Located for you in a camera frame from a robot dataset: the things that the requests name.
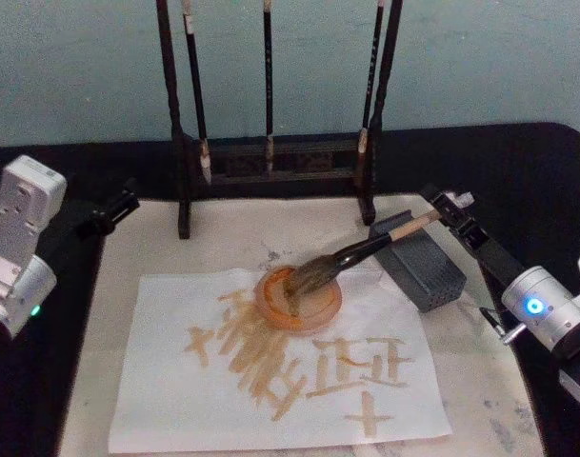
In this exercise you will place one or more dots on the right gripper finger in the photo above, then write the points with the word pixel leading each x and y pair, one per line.
pixel 437 204
pixel 463 204

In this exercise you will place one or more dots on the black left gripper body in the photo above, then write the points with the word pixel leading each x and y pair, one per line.
pixel 68 228

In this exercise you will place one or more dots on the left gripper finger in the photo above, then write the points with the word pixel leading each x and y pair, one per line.
pixel 113 220
pixel 122 195

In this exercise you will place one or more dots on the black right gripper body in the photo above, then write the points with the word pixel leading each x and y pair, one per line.
pixel 492 257

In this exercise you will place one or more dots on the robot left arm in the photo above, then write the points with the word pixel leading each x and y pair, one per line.
pixel 18 224

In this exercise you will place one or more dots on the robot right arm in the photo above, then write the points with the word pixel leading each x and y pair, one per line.
pixel 551 309

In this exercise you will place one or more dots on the black table cloth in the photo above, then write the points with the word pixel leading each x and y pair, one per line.
pixel 508 157

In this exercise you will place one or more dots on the grey rectangular block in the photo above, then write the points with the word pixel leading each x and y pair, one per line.
pixel 423 271

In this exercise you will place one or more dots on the hanging brush with white band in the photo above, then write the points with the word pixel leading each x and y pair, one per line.
pixel 195 90

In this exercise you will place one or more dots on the hanging brush with lettered shaft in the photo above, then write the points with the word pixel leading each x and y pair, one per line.
pixel 371 71

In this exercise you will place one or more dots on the dark wooden brush rack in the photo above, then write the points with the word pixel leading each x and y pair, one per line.
pixel 289 169

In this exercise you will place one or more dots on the white felt mat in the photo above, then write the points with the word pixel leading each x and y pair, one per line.
pixel 485 409

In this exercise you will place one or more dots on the orange round ink dish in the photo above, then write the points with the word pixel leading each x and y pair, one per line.
pixel 318 314

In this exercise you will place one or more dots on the white paper with brown strokes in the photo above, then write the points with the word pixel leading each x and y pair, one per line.
pixel 175 371

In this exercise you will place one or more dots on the hanging brush with plain shaft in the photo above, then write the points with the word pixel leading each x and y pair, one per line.
pixel 268 85

